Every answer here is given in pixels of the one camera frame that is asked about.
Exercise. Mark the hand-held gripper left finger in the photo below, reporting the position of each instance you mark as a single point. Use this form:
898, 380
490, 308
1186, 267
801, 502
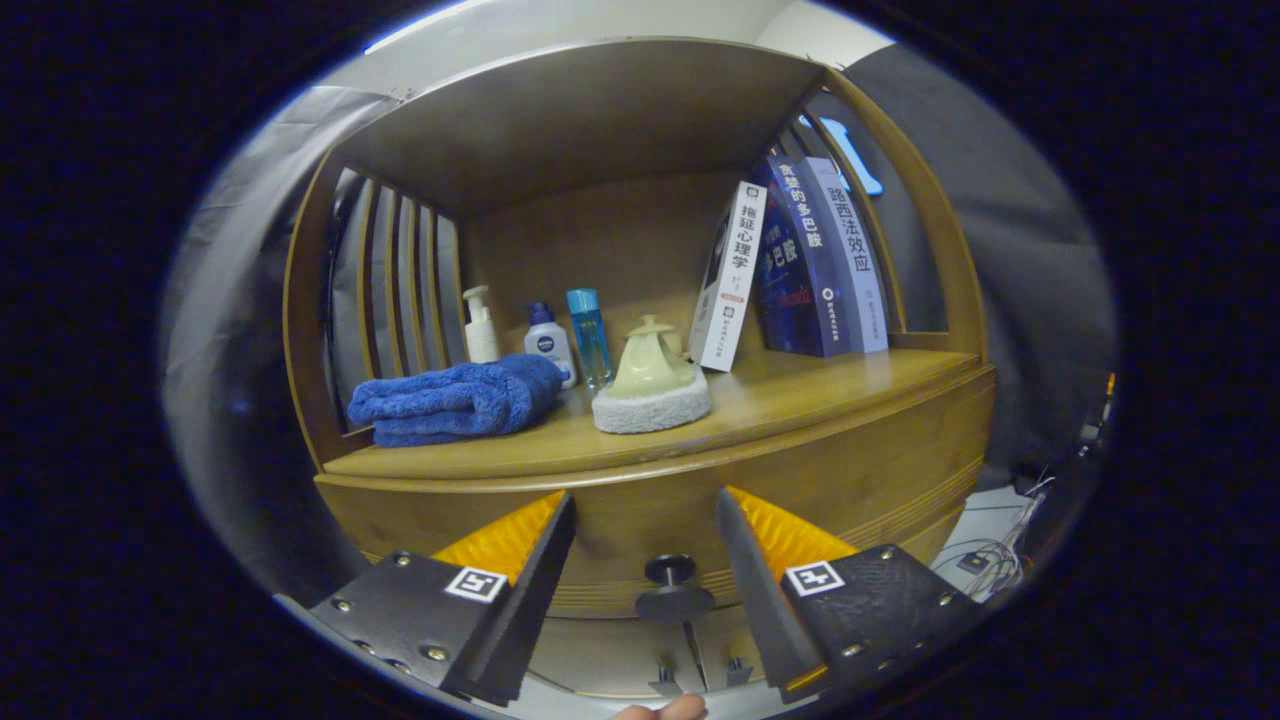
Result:
535, 600

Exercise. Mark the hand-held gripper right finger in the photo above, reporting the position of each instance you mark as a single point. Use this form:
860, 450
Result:
765, 600

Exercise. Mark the black drawer knob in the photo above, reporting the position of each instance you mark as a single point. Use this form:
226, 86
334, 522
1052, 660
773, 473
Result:
672, 603

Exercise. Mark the wooden drawer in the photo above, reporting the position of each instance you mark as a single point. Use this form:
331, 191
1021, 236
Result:
640, 520

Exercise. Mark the wooden cabinet door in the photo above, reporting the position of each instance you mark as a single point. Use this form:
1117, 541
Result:
600, 655
730, 635

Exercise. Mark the wooden countertop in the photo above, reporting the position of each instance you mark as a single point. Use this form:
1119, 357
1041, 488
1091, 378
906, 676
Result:
800, 390

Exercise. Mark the wooden cabinet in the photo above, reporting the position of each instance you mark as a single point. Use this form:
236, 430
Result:
580, 120

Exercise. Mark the small black adapter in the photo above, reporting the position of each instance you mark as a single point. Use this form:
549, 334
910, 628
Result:
973, 562

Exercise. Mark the blue folded towel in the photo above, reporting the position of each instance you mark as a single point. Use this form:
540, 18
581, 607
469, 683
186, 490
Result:
450, 400

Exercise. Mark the white bottle with blue cap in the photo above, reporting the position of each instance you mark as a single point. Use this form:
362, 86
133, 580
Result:
550, 345

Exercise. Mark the white pump bottle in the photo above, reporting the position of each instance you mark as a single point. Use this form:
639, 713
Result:
482, 340

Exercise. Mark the clear blue bottle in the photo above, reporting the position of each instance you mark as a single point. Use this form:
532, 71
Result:
590, 340

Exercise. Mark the beige lidded teacup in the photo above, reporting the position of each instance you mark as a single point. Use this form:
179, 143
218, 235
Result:
677, 347

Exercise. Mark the white book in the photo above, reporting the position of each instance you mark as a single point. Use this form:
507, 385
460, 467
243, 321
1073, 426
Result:
735, 280

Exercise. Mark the dark blue book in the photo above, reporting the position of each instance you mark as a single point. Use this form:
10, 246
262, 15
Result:
800, 270

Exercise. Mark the light blue book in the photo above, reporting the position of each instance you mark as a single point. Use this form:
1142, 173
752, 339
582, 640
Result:
855, 260

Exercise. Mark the black backdrop cloth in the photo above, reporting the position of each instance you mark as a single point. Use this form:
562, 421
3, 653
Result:
1020, 250

